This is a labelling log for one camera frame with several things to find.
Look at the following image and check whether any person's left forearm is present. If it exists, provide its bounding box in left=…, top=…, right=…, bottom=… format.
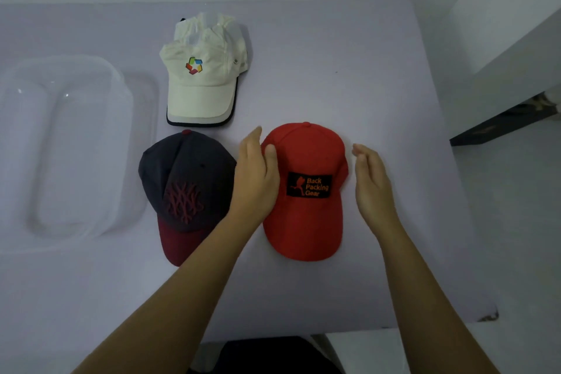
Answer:
left=71, top=212, right=265, bottom=374

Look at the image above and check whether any clear plastic storage bin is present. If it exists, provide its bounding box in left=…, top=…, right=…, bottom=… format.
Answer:
left=0, top=54, right=161, bottom=254

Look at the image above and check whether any red baseball cap black patch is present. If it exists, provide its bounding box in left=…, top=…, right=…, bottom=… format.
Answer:
left=261, top=122, right=350, bottom=262

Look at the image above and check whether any person's right forearm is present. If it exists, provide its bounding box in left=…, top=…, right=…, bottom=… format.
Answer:
left=377, top=224, right=501, bottom=374

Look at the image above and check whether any white cap colourful star logo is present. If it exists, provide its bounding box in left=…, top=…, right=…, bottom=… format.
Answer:
left=159, top=12, right=250, bottom=128

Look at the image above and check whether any grey cap maroon brim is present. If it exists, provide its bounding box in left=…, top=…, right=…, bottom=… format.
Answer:
left=138, top=129, right=238, bottom=268

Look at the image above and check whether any person's left hand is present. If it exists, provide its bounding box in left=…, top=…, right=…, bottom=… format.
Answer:
left=227, top=126, right=281, bottom=226

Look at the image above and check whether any person's dark clothing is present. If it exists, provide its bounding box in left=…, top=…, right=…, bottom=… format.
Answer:
left=188, top=336, right=343, bottom=374

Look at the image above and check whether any person's right hand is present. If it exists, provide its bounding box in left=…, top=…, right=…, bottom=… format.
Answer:
left=352, top=143, right=403, bottom=238

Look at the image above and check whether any white cabinet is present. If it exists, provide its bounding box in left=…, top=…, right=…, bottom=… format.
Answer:
left=448, top=0, right=561, bottom=138

